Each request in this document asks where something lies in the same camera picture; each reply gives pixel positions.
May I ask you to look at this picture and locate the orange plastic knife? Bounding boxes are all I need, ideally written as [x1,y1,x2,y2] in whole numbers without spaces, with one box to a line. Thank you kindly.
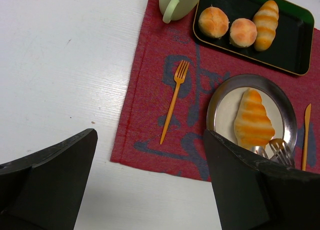
[301,103,312,171]

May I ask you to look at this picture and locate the black and green tray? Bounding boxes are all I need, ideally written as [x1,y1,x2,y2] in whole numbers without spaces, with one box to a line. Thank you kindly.
[193,0,315,76]

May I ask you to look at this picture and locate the round bun left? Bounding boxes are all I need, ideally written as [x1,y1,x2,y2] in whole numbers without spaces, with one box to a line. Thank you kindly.
[198,6,229,39]

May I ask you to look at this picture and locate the orange plastic fork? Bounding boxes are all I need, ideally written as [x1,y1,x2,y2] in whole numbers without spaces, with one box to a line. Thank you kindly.
[159,60,190,145]

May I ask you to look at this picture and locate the round bun right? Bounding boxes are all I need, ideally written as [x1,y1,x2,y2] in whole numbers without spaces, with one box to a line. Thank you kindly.
[229,18,258,48]

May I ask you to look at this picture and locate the light green mug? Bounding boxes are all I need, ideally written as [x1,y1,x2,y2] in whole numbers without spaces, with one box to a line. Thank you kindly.
[158,0,200,24]

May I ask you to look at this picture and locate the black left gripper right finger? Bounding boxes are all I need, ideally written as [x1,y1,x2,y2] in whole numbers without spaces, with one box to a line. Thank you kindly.
[203,130,320,230]

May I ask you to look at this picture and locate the steel tongs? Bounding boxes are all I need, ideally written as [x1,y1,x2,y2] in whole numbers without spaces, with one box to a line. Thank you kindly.
[250,138,296,168]

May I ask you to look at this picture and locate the red patterned placemat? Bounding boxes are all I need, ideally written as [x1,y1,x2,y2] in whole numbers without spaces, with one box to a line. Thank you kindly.
[110,0,320,181]

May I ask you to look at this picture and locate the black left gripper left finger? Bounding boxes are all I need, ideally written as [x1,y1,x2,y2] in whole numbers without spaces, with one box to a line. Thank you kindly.
[0,128,98,230]

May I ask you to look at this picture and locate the silver rimmed white plate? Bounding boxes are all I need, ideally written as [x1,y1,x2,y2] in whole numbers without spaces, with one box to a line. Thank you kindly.
[206,74,298,152]

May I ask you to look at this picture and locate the small striped bread roll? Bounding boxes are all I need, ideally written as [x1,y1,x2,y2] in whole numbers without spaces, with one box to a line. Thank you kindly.
[252,0,279,52]

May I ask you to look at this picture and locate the round bun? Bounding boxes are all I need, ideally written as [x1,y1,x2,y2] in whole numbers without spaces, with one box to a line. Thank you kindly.
[198,6,229,39]
[229,18,258,48]

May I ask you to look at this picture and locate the large striped croissant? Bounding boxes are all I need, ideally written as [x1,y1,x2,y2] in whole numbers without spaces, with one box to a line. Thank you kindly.
[233,88,275,150]

